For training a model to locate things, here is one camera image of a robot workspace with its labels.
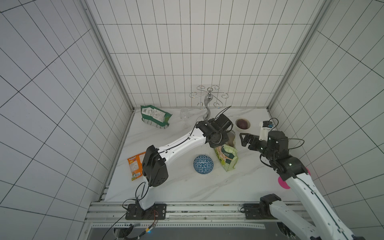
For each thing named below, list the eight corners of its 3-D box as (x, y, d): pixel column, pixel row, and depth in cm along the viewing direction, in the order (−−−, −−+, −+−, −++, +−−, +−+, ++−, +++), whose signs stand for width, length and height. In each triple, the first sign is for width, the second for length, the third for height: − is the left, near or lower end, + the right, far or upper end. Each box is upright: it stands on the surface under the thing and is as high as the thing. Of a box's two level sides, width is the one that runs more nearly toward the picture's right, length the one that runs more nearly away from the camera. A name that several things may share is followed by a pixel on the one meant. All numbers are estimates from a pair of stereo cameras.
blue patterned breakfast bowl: (193, 174, 87) (193, 171, 83) (193, 157, 93) (193, 154, 90) (213, 174, 87) (214, 171, 83) (212, 157, 93) (212, 154, 90)
